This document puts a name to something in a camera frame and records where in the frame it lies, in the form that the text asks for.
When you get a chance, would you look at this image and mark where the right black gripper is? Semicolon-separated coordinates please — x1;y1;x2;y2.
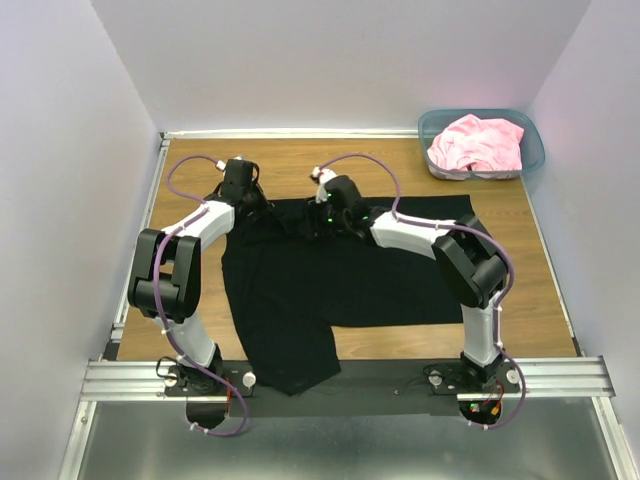
295;194;348;240

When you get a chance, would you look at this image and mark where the black t shirt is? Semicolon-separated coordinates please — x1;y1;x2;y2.
221;199;462;395

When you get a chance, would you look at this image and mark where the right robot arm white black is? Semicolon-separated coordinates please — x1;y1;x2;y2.
311;168;509;392

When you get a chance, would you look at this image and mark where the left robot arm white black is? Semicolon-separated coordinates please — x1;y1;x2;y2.
127;155;270;395

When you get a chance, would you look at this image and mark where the teal plastic bin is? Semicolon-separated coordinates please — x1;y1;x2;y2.
418;108;545;180

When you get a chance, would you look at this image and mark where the pink t shirt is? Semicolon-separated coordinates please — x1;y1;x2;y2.
427;114;525;172

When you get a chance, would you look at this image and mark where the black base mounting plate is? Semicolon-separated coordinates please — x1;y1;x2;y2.
156;360;525;428

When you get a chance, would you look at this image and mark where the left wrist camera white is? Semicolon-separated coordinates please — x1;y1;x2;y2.
214;156;246;172

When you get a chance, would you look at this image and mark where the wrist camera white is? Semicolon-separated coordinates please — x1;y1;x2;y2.
214;156;246;172
310;167;337;187

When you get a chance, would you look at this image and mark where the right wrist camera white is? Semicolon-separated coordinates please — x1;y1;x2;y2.
310;167;337;187

